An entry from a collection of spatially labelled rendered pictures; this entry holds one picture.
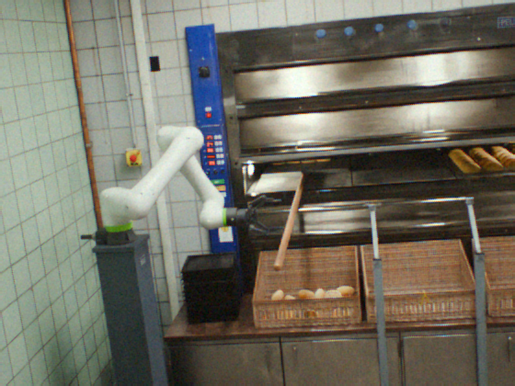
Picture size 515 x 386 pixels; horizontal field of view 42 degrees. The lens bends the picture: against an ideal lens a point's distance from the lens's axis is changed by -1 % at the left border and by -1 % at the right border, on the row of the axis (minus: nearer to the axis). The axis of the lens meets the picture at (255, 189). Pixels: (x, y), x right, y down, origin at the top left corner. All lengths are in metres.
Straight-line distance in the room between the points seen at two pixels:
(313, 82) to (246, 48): 0.41
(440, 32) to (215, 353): 2.06
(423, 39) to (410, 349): 1.62
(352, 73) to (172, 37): 1.01
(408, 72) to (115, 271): 1.86
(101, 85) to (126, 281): 1.32
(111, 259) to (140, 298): 0.22
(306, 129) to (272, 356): 1.24
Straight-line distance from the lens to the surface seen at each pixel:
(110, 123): 4.01
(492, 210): 3.97
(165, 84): 3.89
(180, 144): 3.08
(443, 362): 3.64
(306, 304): 3.53
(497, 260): 3.99
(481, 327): 3.52
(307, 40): 3.78
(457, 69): 3.82
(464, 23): 3.84
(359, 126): 3.79
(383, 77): 3.77
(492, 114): 3.87
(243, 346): 3.61
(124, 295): 3.17
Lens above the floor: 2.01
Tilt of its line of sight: 12 degrees down
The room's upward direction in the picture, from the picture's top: 6 degrees counter-clockwise
